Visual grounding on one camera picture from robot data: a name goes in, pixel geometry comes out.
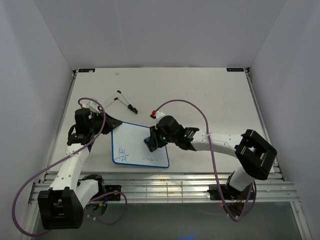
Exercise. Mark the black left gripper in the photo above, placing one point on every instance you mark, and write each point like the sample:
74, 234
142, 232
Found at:
111, 123

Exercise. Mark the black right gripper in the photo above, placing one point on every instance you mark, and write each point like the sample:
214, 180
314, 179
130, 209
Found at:
154, 132

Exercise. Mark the blue bone-shaped whiteboard eraser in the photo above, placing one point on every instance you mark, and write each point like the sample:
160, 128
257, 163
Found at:
150, 144

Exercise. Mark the blue-framed whiteboard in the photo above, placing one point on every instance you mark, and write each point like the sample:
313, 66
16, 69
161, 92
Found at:
128, 148

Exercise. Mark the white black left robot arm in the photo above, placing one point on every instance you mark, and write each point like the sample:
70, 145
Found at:
62, 205

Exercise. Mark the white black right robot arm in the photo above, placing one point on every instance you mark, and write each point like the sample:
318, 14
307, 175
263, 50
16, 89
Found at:
254, 153

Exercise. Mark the dark corner label left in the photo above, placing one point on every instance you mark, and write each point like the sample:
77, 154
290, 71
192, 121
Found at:
86, 70

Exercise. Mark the dark corner label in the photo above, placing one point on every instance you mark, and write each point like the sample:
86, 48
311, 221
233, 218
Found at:
234, 69
86, 70

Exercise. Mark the dark corner label right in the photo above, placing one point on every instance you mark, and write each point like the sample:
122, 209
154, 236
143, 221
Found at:
234, 69

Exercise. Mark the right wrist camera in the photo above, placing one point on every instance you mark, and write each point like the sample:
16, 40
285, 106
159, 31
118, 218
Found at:
157, 115

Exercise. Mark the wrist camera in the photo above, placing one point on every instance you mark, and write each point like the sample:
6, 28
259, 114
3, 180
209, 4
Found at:
157, 115
93, 106

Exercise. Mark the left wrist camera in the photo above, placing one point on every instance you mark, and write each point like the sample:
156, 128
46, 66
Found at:
93, 106

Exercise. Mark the wire whiteboard stand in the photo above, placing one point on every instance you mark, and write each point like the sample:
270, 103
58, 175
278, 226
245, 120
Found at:
118, 96

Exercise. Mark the aluminium front frame rails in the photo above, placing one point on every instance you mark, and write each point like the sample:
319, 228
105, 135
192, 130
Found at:
144, 188

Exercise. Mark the aluminium table edge rail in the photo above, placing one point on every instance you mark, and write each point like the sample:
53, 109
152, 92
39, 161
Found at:
257, 107

